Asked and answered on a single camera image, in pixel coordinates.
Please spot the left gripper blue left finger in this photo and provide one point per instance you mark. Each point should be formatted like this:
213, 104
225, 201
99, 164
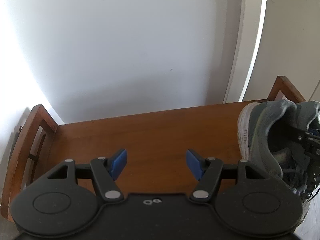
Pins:
116, 163

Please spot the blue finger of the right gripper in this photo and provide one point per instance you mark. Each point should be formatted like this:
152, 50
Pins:
314, 131

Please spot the brown wooden shoe rack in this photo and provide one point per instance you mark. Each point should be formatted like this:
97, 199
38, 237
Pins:
57, 181

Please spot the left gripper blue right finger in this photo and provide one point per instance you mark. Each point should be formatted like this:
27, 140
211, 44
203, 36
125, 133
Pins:
196, 164

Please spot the grey blue sneaker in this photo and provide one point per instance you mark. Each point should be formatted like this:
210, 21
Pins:
265, 139
307, 158

